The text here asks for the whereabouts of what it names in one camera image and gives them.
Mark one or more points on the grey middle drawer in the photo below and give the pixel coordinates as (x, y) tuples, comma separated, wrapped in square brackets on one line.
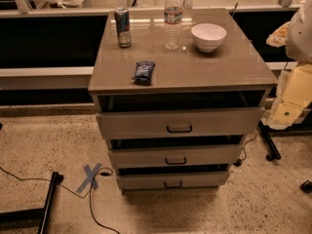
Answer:
[(174, 156)]

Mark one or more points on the grey bottom drawer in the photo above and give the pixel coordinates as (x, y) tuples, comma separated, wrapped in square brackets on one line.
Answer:
[(171, 181)]

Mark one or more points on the dark blue snack packet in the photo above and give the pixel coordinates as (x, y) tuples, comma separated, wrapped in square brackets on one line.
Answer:
[(144, 72)]

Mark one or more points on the blue tape cross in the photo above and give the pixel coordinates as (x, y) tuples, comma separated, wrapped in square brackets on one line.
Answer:
[(90, 178)]

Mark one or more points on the black stand leg right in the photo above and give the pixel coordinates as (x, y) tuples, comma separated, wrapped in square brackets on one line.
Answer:
[(273, 153)]

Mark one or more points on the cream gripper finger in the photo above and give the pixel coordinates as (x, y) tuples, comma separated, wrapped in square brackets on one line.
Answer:
[(279, 36)]

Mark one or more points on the black stand leg left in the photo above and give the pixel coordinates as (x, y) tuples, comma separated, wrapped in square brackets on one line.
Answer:
[(39, 217)]

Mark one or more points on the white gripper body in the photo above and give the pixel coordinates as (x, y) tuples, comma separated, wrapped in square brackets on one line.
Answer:
[(300, 39)]

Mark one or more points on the black stand leg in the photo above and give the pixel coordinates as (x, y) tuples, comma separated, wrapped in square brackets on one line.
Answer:
[(39, 217), (273, 153)]

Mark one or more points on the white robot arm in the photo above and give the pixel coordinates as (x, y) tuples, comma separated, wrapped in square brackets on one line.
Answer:
[(299, 39)]

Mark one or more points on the black caster right edge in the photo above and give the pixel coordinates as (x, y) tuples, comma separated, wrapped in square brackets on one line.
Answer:
[(306, 186)]

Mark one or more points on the grey top drawer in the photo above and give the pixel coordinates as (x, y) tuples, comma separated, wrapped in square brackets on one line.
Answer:
[(179, 123)]

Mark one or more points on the white ceramic bowl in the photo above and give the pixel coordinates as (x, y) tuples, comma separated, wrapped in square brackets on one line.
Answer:
[(207, 36)]

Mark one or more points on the grey drawer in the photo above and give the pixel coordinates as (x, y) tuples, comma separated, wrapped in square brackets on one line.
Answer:
[(179, 123), (174, 156), (171, 181)]

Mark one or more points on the grey drawer cabinet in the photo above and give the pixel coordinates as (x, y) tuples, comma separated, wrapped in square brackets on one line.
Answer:
[(232, 76)]

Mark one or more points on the clear plastic water bottle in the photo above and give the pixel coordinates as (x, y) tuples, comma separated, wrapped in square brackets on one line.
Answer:
[(172, 20)]

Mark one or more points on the energy drink can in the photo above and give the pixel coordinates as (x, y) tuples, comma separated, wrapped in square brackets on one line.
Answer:
[(122, 20)]

